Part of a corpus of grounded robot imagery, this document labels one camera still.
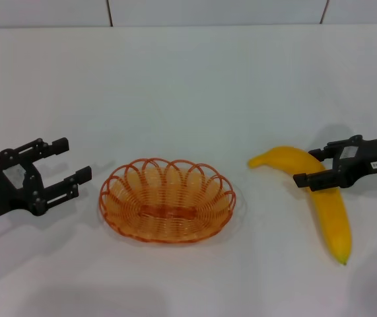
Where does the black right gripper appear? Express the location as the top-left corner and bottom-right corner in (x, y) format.
(292, 133), (377, 193)

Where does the yellow banana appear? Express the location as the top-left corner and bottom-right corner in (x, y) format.
(248, 145), (353, 266)

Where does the orange wire basket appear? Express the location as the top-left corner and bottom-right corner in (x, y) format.
(98, 157), (238, 246)

